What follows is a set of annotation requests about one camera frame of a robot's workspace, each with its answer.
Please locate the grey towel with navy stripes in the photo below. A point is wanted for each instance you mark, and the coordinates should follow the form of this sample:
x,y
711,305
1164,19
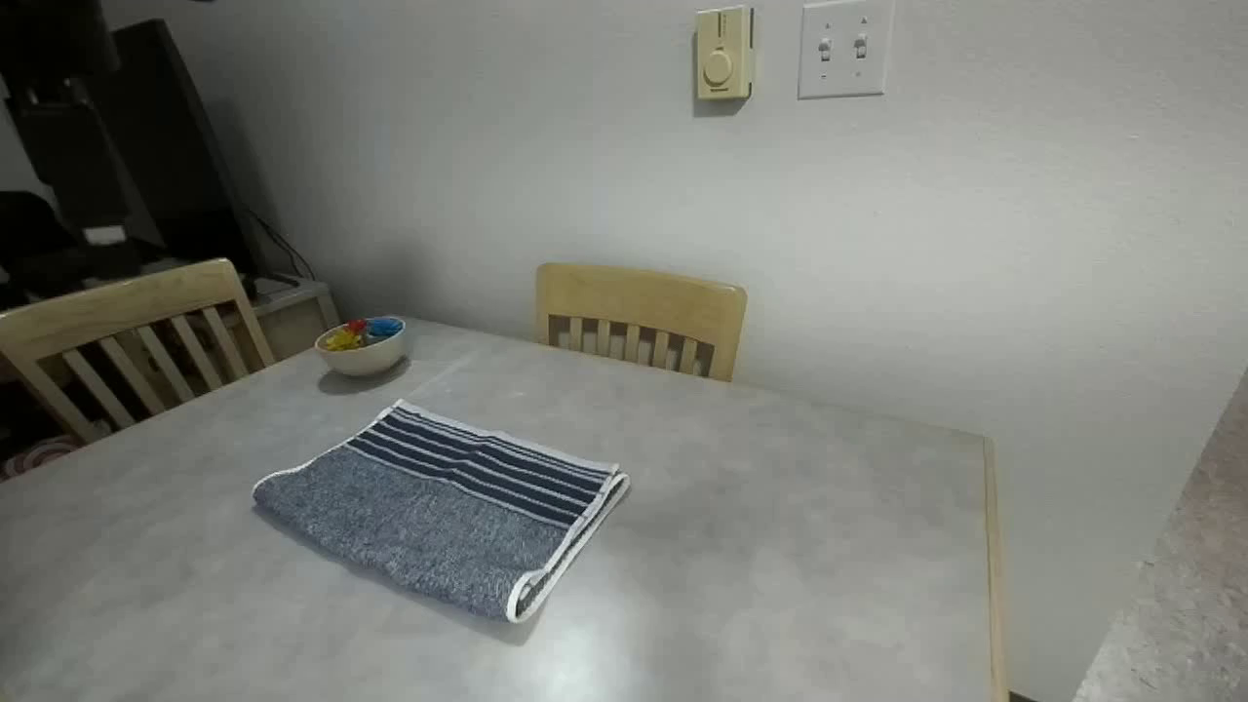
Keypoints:
x,y
431,522

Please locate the wooden chair with short slats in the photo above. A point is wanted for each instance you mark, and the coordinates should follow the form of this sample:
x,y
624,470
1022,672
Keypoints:
x,y
637,300

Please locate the blue flower toy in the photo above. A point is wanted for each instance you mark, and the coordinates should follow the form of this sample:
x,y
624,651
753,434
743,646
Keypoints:
x,y
383,331

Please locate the beige bowl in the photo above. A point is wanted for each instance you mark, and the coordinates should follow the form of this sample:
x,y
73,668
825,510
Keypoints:
x,y
364,360

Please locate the red flower toy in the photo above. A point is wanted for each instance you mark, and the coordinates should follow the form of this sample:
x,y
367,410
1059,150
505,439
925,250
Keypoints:
x,y
353,326

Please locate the yellow flower toy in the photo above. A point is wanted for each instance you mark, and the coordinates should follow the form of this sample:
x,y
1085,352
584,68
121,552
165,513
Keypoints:
x,y
338,340

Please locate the low beige side cabinet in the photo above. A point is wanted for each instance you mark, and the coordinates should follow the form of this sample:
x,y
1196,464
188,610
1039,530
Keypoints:
x,y
297,318

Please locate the wooden chair with long slats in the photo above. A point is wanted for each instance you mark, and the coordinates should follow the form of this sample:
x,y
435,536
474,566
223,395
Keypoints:
x,y
117,313

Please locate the grey speckled countertop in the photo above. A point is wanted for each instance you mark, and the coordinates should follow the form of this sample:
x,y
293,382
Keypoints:
x,y
1174,610

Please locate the white double light switch plate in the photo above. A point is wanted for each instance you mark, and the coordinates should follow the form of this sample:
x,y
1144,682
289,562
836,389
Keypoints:
x,y
843,49

